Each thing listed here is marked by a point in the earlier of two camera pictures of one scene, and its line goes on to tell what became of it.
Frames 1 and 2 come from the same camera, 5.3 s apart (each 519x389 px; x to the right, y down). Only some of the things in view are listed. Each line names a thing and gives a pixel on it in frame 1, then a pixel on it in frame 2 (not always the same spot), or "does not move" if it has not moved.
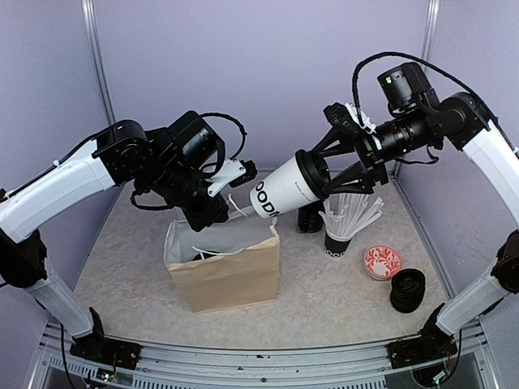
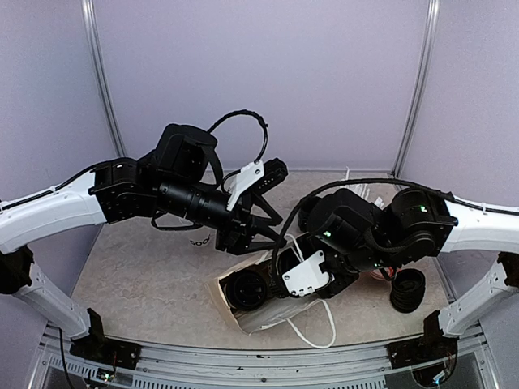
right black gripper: x=372 y=156 to x=334 y=291
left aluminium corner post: x=93 y=24 does not move
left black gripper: x=217 y=211 to x=237 y=237
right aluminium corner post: x=431 y=36 does not move
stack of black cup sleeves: x=310 y=219 does not move
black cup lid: x=199 y=257 to x=246 y=290
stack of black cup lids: x=408 y=289 does not move
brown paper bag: x=232 y=263 to x=310 y=318
